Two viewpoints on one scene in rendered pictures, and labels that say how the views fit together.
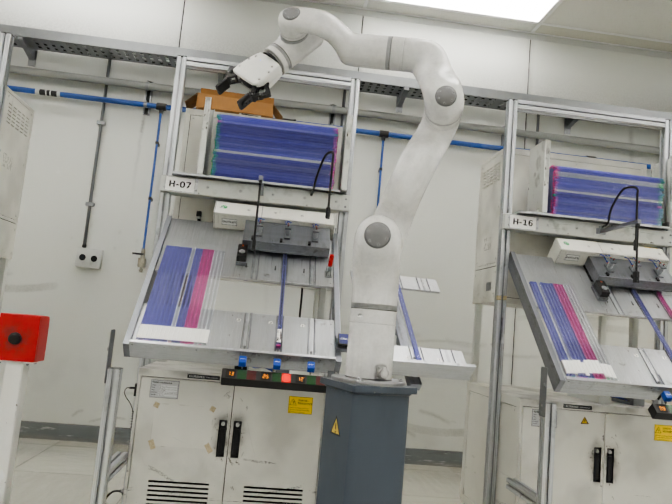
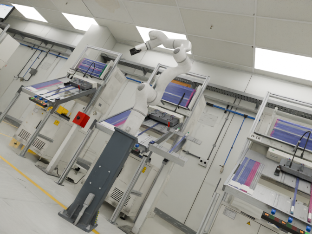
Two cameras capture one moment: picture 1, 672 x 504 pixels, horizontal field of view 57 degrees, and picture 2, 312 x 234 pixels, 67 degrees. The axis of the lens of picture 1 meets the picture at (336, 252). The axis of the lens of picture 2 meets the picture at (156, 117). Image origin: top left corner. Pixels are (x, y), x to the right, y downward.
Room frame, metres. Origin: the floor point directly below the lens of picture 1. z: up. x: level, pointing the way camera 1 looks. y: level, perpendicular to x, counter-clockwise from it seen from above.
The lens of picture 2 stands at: (0.19, -1.26, 0.51)
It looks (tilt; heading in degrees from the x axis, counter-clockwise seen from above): 13 degrees up; 35
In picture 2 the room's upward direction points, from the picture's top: 29 degrees clockwise
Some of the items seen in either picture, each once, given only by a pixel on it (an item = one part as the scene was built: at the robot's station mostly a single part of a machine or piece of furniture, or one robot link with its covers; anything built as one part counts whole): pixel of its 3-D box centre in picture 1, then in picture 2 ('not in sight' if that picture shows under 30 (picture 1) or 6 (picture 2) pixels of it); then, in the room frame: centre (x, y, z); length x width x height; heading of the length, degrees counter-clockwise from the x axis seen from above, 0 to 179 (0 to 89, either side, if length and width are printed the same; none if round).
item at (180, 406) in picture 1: (231, 443); (126, 182); (2.65, 0.36, 0.31); 0.70 x 0.65 x 0.62; 96
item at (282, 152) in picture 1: (275, 154); (173, 94); (2.54, 0.29, 1.52); 0.51 x 0.13 x 0.27; 96
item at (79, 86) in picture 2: not in sight; (58, 113); (2.33, 1.77, 0.66); 1.01 x 0.73 x 1.31; 6
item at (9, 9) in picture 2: not in sight; (4, 13); (2.02, 5.02, 2.10); 0.58 x 0.14 x 0.41; 96
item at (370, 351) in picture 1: (370, 345); (133, 124); (1.61, -0.11, 0.79); 0.19 x 0.19 x 0.18
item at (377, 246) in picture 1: (377, 263); (143, 99); (1.58, -0.11, 1.00); 0.19 x 0.12 x 0.24; 173
